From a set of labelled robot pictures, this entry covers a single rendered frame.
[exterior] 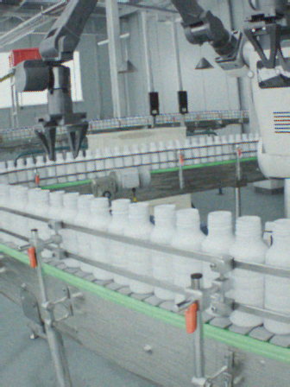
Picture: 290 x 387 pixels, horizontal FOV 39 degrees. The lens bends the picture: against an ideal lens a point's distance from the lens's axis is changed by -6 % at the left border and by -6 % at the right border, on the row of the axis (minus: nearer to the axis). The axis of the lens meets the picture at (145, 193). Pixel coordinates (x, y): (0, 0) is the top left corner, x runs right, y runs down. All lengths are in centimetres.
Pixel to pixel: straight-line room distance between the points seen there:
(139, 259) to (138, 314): 10
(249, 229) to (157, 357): 31
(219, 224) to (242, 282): 10
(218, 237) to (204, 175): 219
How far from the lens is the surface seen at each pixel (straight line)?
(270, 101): 123
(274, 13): 71
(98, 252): 87
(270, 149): 124
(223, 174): 291
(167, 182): 270
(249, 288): 62
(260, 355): 63
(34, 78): 90
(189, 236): 68
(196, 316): 59
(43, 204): 105
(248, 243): 61
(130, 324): 81
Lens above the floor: 132
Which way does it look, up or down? 10 degrees down
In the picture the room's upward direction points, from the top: 5 degrees counter-clockwise
